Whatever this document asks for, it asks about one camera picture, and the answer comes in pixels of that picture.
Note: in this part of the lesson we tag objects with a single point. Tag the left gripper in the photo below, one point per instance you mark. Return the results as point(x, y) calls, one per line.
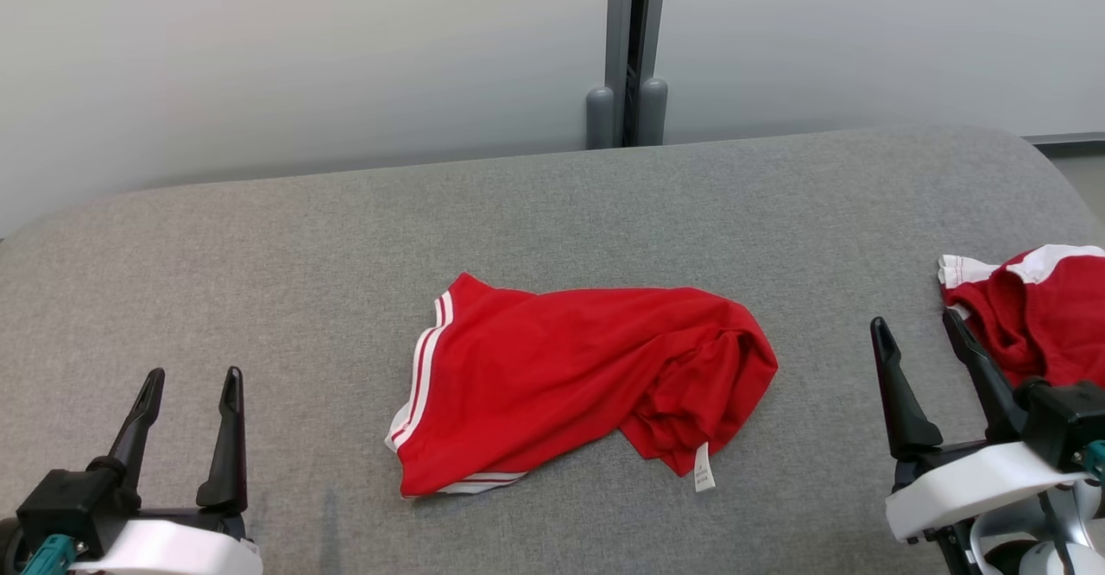
point(173, 514)

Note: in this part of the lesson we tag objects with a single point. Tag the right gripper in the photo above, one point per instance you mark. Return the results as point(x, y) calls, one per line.
point(928, 464)

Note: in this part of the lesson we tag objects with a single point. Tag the red garment with white cuffs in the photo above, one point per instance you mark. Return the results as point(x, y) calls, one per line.
point(1062, 316)

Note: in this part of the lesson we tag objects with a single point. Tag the red garment with striped trim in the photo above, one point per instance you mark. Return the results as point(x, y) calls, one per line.
point(561, 368)

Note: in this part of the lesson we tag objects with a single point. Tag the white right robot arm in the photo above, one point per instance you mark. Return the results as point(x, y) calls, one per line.
point(1070, 558)

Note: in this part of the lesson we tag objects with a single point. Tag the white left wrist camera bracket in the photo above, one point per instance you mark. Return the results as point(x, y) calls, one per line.
point(173, 553)

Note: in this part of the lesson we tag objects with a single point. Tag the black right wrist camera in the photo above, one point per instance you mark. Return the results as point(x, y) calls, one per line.
point(1066, 420)

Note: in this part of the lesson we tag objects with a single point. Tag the teal right camera connector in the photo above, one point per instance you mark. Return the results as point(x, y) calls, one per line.
point(1096, 461)

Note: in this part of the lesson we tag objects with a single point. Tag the teal camera connector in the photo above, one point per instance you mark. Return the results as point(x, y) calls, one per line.
point(1096, 461)
point(47, 556)

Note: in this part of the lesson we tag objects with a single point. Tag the teal left camera connector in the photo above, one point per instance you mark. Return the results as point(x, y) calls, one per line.
point(47, 556)

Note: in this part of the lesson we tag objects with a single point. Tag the grey partition base rail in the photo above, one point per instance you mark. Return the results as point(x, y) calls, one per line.
point(1070, 142)

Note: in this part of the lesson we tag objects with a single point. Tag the grey rounded post foot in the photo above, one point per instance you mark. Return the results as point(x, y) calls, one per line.
point(600, 122)
point(654, 117)

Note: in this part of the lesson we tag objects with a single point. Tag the grey partition frame post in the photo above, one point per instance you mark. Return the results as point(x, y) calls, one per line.
point(617, 31)

